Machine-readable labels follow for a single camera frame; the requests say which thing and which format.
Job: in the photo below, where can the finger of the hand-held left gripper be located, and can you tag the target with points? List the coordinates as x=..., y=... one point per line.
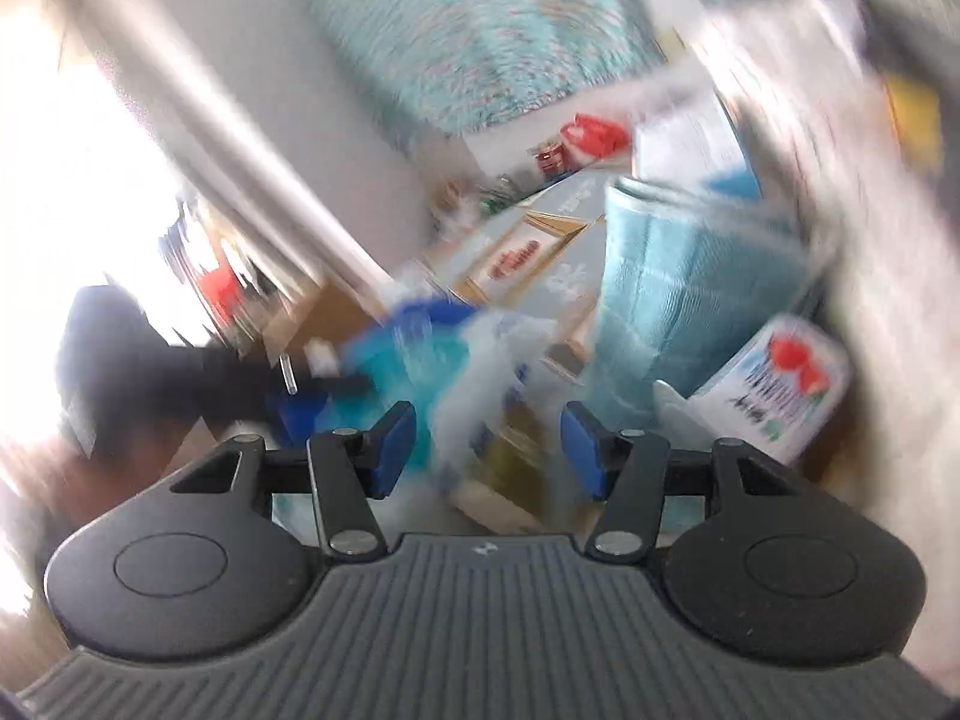
x=330, y=388

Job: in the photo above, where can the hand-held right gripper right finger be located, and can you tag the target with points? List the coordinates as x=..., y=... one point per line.
x=581, y=450

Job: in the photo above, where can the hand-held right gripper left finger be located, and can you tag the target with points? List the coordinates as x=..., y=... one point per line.
x=394, y=450

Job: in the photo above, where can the brown cardboard box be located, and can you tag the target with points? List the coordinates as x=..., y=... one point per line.
x=330, y=315

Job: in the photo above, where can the translucent plastic bag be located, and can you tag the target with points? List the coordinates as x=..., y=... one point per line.
x=405, y=367

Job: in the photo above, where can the white milk pouch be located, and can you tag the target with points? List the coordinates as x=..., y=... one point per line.
x=780, y=390

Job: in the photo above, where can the teal waffle towel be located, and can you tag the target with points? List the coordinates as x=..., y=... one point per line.
x=675, y=292

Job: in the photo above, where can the white curtain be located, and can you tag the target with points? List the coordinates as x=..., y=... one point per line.
x=247, y=157

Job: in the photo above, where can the red jar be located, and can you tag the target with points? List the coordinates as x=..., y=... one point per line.
x=549, y=160

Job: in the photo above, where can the red plastic bag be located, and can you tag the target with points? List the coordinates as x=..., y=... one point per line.
x=596, y=135

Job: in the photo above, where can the teal floral wall cloth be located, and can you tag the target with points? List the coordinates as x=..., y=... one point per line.
x=465, y=37

